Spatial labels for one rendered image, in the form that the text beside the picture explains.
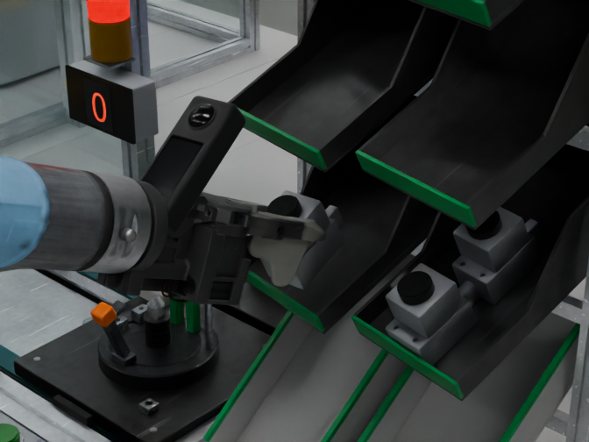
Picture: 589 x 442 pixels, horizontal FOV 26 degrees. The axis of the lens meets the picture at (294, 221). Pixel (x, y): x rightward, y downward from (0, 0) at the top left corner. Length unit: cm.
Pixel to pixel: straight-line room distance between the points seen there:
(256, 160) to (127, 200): 129
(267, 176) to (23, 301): 59
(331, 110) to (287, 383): 32
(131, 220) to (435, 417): 41
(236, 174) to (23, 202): 132
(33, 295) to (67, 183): 85
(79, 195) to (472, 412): 47
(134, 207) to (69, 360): 59
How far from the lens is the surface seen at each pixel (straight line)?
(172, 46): 276
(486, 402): 120
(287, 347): 131
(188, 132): 102
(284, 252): 108
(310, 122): 111
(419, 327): 106
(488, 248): 108
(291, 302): 115
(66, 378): 149
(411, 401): 123
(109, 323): 142
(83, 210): 91
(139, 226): 95
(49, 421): 145
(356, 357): 127
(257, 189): 212
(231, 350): 151
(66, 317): 170
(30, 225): 88
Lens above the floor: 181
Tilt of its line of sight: 28 degrees down
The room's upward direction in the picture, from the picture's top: straight up
